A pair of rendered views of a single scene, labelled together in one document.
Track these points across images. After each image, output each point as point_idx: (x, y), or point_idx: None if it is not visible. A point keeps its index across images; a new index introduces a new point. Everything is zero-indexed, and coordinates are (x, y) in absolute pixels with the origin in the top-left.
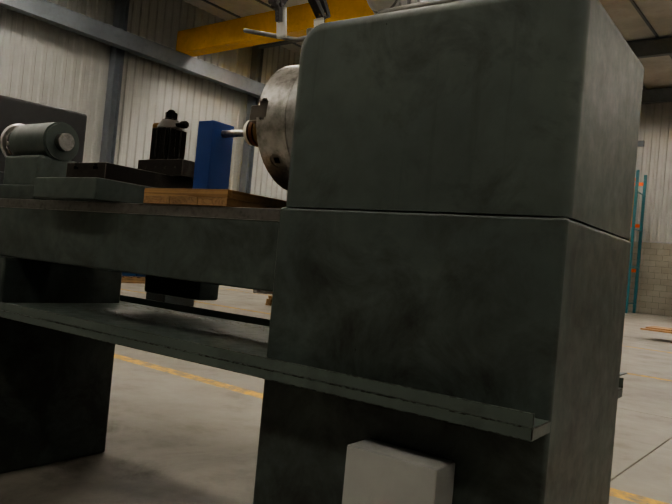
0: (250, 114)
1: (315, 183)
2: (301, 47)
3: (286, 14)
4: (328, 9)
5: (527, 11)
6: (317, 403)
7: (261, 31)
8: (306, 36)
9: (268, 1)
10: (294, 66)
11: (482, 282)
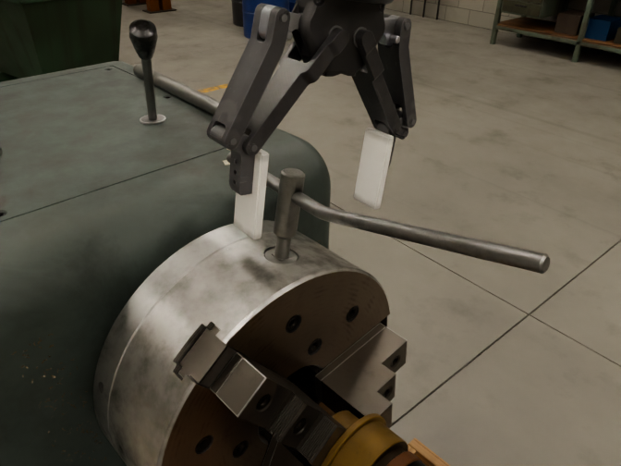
0: (405, 352)
1: None
2: (330, 181)
3: (363, 145)
4: (218, 112)
5: None
6: None
7: (450, 234)
8: (325, 164)
9: (415, 121)
10: (327, 251)
11: None
